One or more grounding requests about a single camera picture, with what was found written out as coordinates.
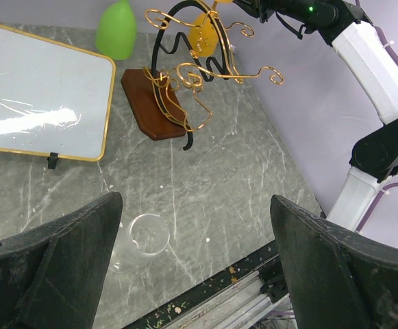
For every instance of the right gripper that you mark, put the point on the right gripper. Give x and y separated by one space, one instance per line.
262 10

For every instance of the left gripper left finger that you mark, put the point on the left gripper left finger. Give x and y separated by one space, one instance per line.
52 276

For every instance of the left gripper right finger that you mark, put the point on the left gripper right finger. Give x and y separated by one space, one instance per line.
336 278

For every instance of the clear wine glass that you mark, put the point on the clear wine glass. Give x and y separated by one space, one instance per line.
139 242

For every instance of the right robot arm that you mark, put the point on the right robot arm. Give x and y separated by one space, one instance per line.
361 45

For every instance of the orange wine glass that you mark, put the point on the orange wine glass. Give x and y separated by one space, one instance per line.
203 38

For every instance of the green wine glass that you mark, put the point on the green wine glass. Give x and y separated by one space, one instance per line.
117 31

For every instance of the gold framed whiteboard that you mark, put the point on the gold framed whiteboard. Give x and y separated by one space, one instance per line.
55 98

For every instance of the aluminium rail frame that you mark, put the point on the aluminium rail frame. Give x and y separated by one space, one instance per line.
251 293

